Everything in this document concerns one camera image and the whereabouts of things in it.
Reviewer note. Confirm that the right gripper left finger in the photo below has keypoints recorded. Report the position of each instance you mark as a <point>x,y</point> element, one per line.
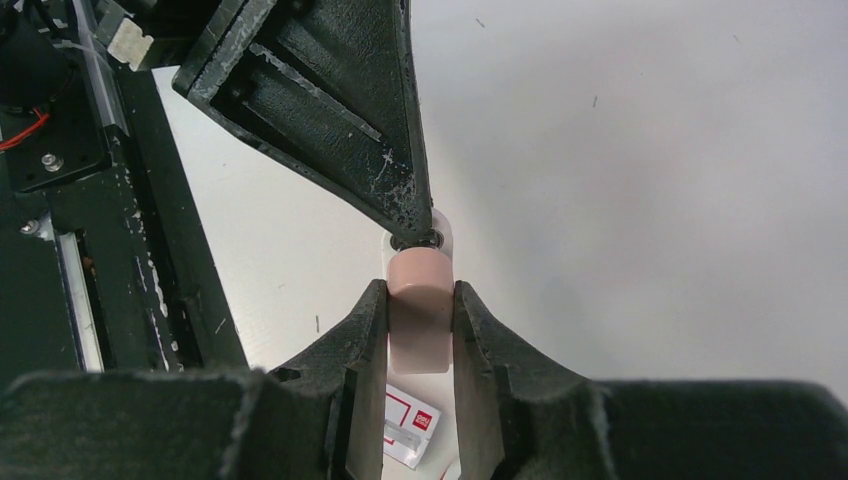
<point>320,415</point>

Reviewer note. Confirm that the red white staple box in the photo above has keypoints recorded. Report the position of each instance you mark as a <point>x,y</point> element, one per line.
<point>409,425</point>

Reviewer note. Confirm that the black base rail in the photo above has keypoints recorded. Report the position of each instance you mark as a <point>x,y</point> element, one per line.
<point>104,260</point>

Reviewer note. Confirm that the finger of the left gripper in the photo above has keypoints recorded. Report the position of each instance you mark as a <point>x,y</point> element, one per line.
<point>326,89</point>

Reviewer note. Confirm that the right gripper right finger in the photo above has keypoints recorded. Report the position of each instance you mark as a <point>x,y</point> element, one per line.
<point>521,415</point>

